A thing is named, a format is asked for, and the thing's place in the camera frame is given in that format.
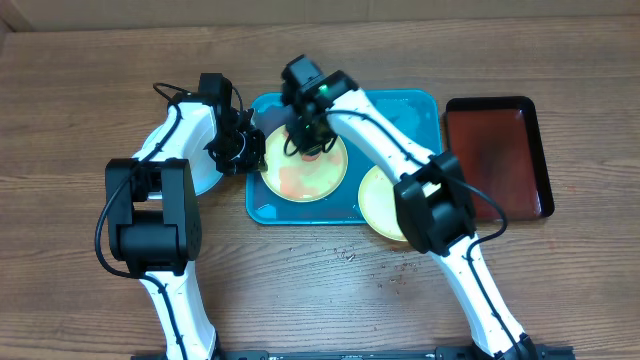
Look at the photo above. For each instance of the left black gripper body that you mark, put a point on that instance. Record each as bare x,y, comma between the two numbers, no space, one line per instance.
236,152

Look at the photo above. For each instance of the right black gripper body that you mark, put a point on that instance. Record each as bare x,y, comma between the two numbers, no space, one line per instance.
310,142

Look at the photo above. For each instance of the red green sponge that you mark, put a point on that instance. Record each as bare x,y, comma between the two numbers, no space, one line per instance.
309,158

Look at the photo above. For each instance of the light blue plate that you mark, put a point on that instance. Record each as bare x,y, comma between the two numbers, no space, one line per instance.
203,169

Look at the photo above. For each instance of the yellow plate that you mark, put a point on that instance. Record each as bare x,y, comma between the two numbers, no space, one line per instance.
298,180
377,206

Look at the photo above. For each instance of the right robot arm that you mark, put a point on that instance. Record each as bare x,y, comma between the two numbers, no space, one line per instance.
433,201

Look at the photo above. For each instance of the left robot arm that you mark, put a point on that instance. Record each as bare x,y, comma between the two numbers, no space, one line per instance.
150,228

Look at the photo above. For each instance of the teal plastic tray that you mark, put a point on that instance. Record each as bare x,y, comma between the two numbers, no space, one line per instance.
412,111

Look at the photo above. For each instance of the black tray with water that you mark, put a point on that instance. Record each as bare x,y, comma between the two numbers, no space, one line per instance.
498,143

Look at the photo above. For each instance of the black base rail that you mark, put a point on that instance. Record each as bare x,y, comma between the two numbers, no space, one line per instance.
440,353

